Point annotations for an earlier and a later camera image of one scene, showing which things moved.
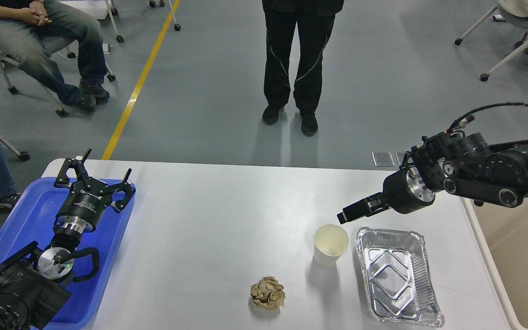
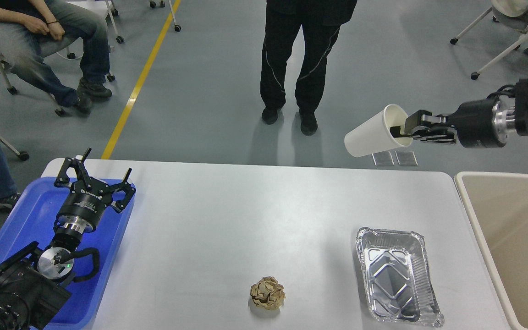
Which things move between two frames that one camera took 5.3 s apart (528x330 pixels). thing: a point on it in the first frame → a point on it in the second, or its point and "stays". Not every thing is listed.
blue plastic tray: [32, 218] stays
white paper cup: [330, 241] → [374, 136]
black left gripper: [88, 198] stays
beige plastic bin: [519, 244] stays
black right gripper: [404, 191] → [483, 123]
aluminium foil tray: [397, 276] stays
